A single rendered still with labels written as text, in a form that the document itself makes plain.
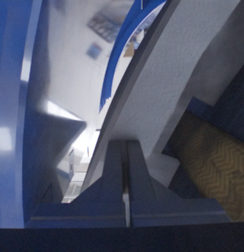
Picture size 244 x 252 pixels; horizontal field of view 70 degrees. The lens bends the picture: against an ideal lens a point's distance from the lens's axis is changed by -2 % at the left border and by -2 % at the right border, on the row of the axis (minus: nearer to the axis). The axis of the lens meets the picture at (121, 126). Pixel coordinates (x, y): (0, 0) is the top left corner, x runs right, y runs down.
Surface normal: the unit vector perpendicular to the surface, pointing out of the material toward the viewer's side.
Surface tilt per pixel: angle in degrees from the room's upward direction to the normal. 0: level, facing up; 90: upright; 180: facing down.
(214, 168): 115
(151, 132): 90
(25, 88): 78
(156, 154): 90
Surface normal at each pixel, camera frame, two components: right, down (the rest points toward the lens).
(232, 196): -0.92, -0.38
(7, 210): 0.00, 0.29
